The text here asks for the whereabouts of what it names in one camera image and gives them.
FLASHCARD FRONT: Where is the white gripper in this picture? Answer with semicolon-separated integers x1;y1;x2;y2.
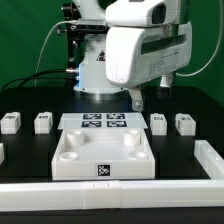
106;22;192;112

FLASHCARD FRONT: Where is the white square tabletop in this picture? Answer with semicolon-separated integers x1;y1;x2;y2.
51;128;155;180

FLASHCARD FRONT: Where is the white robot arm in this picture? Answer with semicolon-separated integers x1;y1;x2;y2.
72;0;192;111

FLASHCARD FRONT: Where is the white block left edge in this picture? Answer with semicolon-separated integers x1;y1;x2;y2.
0;143;5;165

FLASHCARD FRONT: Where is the black cable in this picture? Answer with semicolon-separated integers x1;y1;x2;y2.
0;68;78;93

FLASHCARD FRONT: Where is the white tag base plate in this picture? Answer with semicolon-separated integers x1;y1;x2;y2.
58;113;148;130

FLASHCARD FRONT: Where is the white right fence wall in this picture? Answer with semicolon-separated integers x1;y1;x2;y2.
194;140;224;180

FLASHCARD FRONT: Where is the white fence wall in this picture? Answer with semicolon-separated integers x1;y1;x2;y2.
0;180;224;212
194;140;224;180

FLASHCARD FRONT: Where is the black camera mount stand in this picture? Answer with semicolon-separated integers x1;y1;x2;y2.
57;2;81;68

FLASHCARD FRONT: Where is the white front fence wall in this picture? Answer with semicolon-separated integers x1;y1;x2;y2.
0;180;224;212

